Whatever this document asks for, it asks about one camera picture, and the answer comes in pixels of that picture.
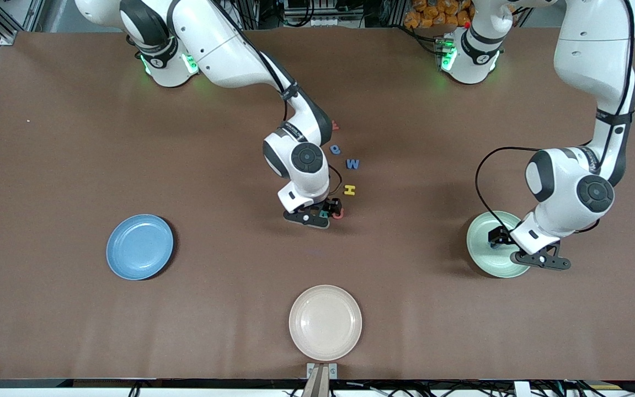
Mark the green plate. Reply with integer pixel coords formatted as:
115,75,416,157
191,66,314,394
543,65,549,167
466,211,537,278

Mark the beige plate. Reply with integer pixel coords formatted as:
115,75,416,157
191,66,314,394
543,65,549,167
289,285,363,362

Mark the blue plate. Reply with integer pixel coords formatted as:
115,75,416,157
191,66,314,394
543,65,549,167
106,214,174,281

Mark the white power strip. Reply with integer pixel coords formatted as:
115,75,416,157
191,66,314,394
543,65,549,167
185,0,218,20

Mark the orange snack bag pile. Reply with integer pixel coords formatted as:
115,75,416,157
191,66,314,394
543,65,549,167
404,0,475,29

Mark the brown table cover sheet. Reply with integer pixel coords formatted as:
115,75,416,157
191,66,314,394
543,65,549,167
0,26,635,382

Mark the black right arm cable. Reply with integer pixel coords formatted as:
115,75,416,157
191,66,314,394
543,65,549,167
210,0,343,200

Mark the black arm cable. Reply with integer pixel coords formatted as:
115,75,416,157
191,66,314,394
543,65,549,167
475,0,635,232
210,0,343,200

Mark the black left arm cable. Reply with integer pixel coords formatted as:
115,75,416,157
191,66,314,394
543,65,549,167
475,0,635,232

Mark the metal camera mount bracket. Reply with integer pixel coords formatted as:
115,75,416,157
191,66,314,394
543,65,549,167
302,363,338,397

